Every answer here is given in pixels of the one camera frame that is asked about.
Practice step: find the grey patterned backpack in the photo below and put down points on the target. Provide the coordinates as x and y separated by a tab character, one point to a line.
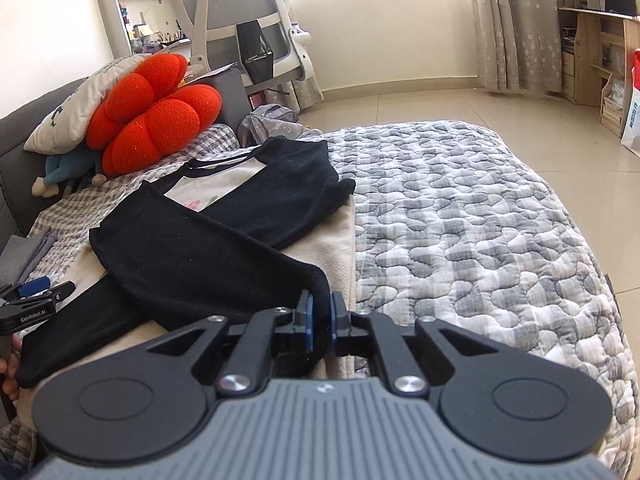
270	122

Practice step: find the black bag on chair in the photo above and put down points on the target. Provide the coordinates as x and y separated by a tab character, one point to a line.
255	50

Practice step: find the white printed pillow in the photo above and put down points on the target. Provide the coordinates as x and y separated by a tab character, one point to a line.
65	115

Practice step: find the cream and black sweatshirt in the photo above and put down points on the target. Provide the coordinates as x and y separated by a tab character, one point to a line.
200	250

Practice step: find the grey bedside cabinet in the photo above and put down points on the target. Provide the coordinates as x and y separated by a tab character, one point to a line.
227	97

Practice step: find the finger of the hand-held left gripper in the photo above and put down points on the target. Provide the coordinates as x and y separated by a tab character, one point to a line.
32	287
25	316

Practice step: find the grey quilted checked blanket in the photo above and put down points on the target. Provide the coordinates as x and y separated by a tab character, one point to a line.
475	235

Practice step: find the grey star-print curtain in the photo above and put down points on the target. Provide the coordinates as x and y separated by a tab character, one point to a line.
520	25

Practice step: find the white mesh office chair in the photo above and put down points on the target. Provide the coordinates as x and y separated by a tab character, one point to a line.
225	5

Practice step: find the red knitted flower cushion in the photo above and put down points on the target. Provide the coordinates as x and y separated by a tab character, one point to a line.
150	120

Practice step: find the white shopping bag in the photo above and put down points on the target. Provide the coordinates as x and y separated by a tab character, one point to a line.
632	115

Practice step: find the person's left hand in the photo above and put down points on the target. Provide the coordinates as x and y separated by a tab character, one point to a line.
7	385

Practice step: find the grey folded cloth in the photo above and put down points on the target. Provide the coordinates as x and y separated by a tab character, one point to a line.
22	255

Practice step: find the black laptop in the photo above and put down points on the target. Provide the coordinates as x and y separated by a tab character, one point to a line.
620	1

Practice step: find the blue plush doll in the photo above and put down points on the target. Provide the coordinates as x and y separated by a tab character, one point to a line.
62	170

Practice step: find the wooden desk with shelves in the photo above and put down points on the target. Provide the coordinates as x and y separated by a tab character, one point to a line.
590	60

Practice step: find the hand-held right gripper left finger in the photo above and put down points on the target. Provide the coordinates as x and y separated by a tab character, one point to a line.
309	325

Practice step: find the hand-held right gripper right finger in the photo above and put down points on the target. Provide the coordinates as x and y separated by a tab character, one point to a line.
334	325

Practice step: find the grey upholstered headboard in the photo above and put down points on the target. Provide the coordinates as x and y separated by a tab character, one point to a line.
15	150

